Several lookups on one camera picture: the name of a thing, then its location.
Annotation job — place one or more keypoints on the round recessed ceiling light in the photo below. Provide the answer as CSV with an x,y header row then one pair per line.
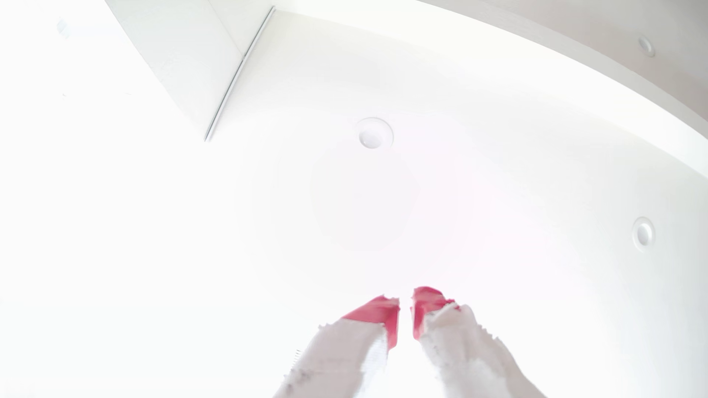
x,y
644,234
646,46
371,137

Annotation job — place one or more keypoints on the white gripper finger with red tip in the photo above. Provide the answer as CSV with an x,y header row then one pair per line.
x,y
464,348
343,354

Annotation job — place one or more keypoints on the thin metal ceiling rail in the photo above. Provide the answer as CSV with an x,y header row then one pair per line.
x,y
239,74

